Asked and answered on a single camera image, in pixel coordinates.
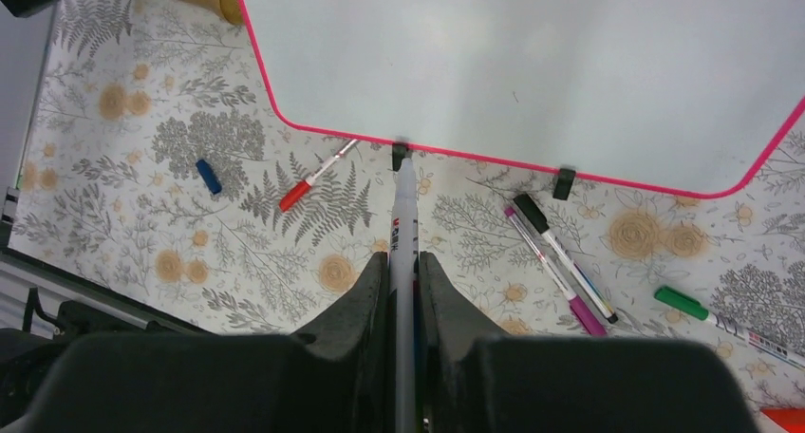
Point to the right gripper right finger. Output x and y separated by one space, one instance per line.
484 379

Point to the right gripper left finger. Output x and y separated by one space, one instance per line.
106 375

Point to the blue marker cap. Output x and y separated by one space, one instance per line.
207 174

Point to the pink framed whiteboard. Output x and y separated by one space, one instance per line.
686 97

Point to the magenta capped marker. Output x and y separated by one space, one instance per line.
579 308

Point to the red capped marker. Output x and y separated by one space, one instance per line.
303 186

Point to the black capped marker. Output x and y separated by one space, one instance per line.
539 221

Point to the green capped marker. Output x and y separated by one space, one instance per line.
692 307

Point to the floral patterned table mat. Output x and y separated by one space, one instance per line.
135 92

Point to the red triangular block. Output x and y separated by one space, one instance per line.
790 420

